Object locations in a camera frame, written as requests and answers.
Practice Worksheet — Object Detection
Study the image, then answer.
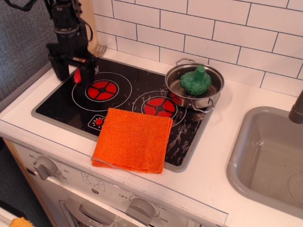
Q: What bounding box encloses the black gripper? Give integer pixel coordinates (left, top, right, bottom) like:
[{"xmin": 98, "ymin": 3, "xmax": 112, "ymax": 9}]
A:
[{"xmin": 46, "ymin": 26, "xmax": 97, "ymax": 87}]

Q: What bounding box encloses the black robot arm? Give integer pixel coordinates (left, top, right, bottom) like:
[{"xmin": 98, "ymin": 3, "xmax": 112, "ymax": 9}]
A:
[{"xmin": 45, "ymin": 0, "xmax": 97, "ymax": 89}]

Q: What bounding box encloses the black toy stove top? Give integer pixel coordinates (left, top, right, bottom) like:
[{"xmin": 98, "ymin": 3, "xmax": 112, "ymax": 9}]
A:
[{"xmin": 32, "ymin": 59, "xmax": 211, "ymax": 172}]

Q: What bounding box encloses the orange knitted cloth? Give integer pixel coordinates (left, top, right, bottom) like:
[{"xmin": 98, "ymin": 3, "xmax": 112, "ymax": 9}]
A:
[{"xmin": 91, "ymin": 108, "xmax": 173, "ymax": 174}]

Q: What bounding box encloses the grey left oven knob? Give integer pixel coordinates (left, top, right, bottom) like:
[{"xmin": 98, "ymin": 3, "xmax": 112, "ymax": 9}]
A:
[{"xmin": 34, "ymin": 156, "xmax": 58, "ymax": 181}]

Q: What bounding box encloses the grey oven knob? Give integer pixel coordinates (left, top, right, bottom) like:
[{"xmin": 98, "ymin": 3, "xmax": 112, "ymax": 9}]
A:
[
  {"xmin": 125, "ymin": 198, "xmax": 156, "ymax": 226},
  {"xmin": 34, "ymin": 156, "xmax": 58, "ymax": 181}
]

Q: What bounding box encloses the silver metal pot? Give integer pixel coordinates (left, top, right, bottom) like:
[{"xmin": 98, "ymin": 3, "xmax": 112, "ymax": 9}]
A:
[{"xmin": 165, "ymin": 59, "xmax": 224, "ymax": 113}]

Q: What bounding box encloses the green toy broccoli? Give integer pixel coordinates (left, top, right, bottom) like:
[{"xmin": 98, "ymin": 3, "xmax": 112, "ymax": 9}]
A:
[{"xmin": 180, "ymin": 65, "xmax": 212, "ymax": 96}]

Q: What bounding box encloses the white toy oven front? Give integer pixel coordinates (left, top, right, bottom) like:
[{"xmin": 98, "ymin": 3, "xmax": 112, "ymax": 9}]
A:
[{"xmin": 15, "ymin": 144, "xmax": 228, "ymax": 227}]

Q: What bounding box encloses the grey right oven knob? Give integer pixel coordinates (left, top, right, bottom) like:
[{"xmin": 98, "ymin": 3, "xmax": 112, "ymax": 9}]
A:
[{"xmin": 125, "ymin": 198, "xmax": 156, "ymax": 226}]

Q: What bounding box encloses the orange black object at corner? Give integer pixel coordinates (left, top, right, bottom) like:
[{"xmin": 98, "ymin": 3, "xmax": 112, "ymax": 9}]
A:
[{"xmin": 9, "ymin": 217, "xmax": 34, "ymax": 227}]

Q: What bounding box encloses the grey plastic sink basin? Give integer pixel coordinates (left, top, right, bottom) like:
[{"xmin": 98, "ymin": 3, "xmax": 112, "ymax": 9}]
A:
[{"xmin": 227, "ymin": 106, "xmax": 303, "ymax": 218}]

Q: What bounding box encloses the grey faucet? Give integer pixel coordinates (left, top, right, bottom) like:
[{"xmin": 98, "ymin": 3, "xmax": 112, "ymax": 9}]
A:
[{"xmin": 288, "ymin": 91, "xmax": 303, "ymax": 124}]

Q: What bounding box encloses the black braided cable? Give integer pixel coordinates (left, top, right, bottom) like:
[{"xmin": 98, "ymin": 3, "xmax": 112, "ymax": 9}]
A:
[{"xmin": 3, "ymin": 0, "xmax": 37, "ymax": 12}]

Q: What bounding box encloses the grey oven door handle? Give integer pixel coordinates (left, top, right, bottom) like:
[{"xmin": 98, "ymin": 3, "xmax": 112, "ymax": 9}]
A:
[{"xmin": 65, "ymin": 199, "xmax": 123, "ymax": 227}]

